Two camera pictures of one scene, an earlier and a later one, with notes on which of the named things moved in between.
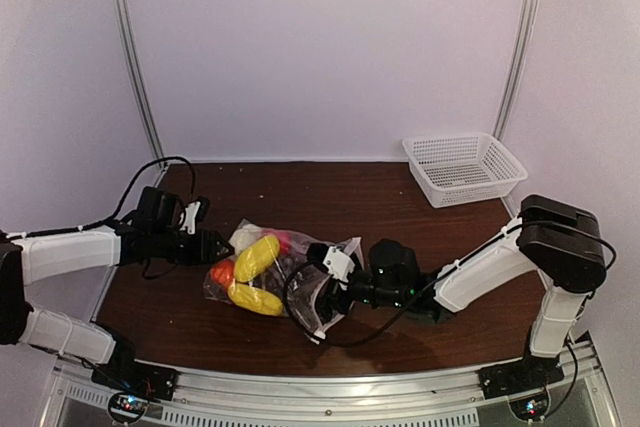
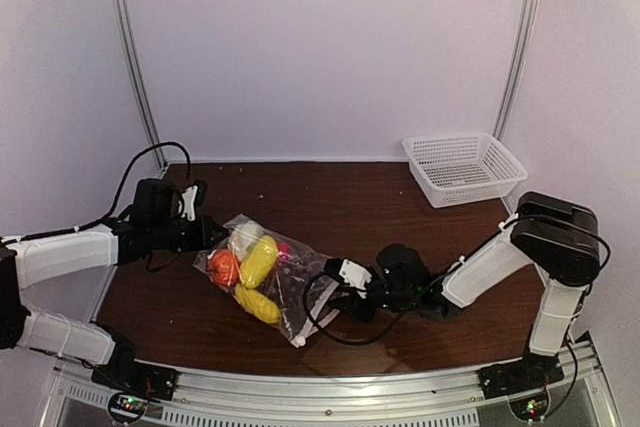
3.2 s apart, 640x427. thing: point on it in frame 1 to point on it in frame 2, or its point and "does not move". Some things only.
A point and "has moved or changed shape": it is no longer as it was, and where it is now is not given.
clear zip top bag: [279, 273] has moved or changed shape
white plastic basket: [462, 169] does not move
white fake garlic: [244, 237] does not move
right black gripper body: [334, 295] to [357, 308]
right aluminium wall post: [526, 17] does not move
